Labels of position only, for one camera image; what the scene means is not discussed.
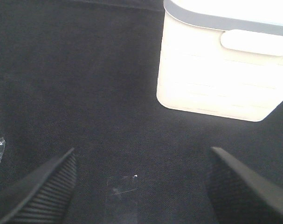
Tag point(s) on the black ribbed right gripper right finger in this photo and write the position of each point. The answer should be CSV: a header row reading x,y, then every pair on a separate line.
x,y
238,194

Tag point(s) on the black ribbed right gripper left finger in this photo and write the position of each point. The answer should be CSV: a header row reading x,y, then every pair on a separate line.
x,y
43,196

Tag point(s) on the black felt table mat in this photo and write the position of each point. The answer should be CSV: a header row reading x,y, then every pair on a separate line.
x,y
83,76

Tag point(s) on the white plastic storage bin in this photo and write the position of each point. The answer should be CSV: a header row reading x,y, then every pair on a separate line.
x,y
222,57

